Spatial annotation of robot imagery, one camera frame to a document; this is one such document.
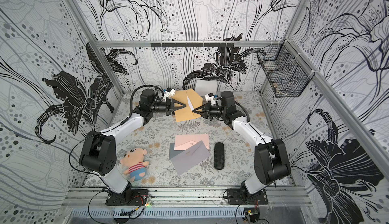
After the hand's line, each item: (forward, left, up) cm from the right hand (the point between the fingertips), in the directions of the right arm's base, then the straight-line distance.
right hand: (195, 110), depth 77 cm
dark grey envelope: (-13, +14, -24) cm, 31 cm away
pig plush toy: (-19, +33, -18) cm, 42 cm away
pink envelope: (-6, +9, -24) cm, 27 cm away
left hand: (+1, +6, +1) cm, 6 cm away
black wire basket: (+24, -54, +4) cm, 59 cm away
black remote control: (-15, -13, -23) cm, 30 cm away
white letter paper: (+4, +3, +1) cm, 5 cm away
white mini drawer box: (+29, -5, -12) cm, 32 cm away
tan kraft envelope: (-2, +4, +1) cm, 5 cm away
